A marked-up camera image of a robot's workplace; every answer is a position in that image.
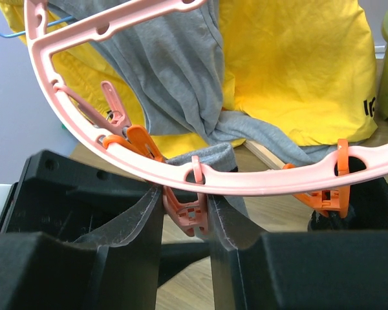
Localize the grey tank top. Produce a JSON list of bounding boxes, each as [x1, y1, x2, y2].
[[53, 1, 332, 171]]

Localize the pink clothes peg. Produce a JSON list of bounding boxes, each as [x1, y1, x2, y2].
[[162, 155, 211, 238]]

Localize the orange clothes peg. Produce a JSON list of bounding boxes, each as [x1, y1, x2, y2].
[[293, 139, 350, 219]]

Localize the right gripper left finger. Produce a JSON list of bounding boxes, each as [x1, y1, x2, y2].
[[0, 186, 163, 309]]

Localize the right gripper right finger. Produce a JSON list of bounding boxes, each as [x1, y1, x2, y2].
[[208, 195, 388, 309]]

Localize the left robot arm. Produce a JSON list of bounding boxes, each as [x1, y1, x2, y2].
[[0, 150, 150, 242]]

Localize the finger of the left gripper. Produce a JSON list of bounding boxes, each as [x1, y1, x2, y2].
[[0, 150, 150, 242]]

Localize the blue wire hanger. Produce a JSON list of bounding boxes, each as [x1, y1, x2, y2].
[[0, 15, 75, 39]]

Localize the pink round clip hanger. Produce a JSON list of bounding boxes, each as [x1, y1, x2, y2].
[[24, 1, 388, 196]]

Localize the yellow shorts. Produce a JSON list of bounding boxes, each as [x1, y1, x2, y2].
[[0, 1, 377, 150]]

